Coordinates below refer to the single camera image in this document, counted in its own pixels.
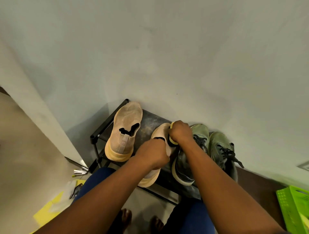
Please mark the person's left foot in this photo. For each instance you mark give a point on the person's left foot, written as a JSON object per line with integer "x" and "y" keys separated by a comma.
{"x": 126, "y": 218}

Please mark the person's right forearm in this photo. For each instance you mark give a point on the person's right forearm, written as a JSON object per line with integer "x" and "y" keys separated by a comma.
{"x": 229, "y": 192}

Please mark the dark skirting strip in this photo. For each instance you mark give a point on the dark skirting strip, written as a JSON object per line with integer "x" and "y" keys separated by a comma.
{"x": 4, "y": 91}
{"x": 76, "y": 163}

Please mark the dark brown low bench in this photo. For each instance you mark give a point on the dark brown low bench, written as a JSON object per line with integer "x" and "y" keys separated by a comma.
{"x": 260, "y": 188}

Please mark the beige suede shoe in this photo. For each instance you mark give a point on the beige suede shoe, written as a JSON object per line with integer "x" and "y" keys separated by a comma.
{"x": 123, "y": 139}
{"x": 160, "y": 131}

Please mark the green plastic basket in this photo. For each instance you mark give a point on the green plastic basket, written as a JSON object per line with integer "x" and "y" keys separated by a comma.
{"x": 287, "y": 207}

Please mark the dark blue trousers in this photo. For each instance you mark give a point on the dark blue trousers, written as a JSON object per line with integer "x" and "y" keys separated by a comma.
{"x": 96, "y": 178}

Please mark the white wall socket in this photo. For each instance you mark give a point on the white wall socket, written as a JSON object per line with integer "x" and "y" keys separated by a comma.
{"x": 304, "y": 166}

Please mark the person's left hand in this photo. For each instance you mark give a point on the person's left hand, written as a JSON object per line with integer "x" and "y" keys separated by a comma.
{"x": 153, "y": 153}

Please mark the person's right hand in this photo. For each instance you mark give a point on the person's right hand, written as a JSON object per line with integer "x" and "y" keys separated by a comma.
{"x": 181, "y": 132}

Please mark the yellow-edged shoe shine sponge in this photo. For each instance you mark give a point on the yellow-edged shoe shine sponge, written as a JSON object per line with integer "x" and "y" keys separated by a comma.
{"x": 172, "y": 142}

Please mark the person's foot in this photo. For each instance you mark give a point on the person's foot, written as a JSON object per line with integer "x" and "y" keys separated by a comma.
{"x": 157, "y": 224}
{"x": 126, "y": 218}

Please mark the person's right foot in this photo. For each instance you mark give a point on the person's right foot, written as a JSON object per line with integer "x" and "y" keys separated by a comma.
{"x": 157, "y": 224}

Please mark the yellow sticky note pad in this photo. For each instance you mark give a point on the yellow sticky note pad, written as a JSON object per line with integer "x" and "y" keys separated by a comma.
{"x": 304, "y": 220}

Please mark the small dark packet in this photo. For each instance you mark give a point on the small dark packet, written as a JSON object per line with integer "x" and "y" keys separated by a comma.
{"x": 76, "y": 190}

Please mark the black metal shoe rack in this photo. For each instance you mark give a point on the black metal shoe rack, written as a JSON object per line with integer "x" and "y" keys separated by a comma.
{"x": 149, "y": 123}

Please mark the green sneaker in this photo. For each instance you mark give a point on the green sneaker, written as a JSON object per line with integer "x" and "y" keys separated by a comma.
{"x": 200, "y": 131}
{"x": 220, "y": 144}

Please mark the person's left forearm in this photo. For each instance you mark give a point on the person's left forearm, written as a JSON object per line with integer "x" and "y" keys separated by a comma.
{"x": 96, "y": 205}

